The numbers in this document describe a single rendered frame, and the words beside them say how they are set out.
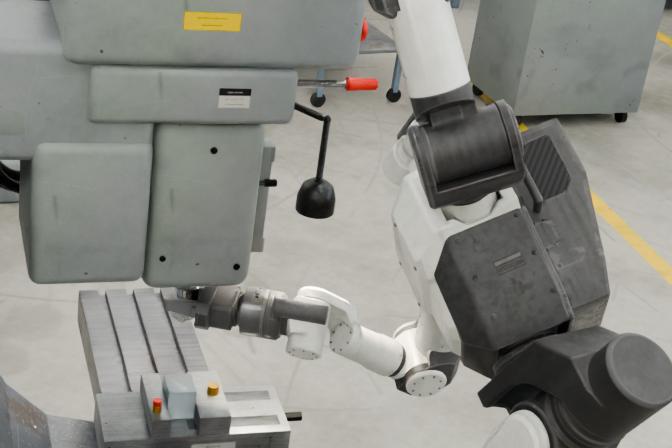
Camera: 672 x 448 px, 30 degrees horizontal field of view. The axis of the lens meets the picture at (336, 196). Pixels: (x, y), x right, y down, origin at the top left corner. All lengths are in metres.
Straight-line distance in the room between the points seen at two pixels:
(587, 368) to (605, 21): 5.09
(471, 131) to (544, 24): 4.81
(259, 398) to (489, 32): 4.64
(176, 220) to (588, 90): 4.95
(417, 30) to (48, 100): 0.59
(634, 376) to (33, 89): 0.97
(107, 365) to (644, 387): 1.27
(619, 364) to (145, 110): 0.82
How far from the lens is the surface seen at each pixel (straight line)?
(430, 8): 1.74
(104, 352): 2.69
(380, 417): 4.22
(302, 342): 2.23
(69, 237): 2.07
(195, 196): 2.09
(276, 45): 1.98
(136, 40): 1.93
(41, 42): 1.95
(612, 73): 6.93
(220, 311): 2.25
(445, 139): 1.78
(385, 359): 2.35
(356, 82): 2.06
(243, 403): 2.45
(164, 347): 2.72
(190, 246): 2.13
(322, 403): 4.24
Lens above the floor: 2.42
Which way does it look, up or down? 25 degrees down
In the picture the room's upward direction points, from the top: 8 degrees clockwise
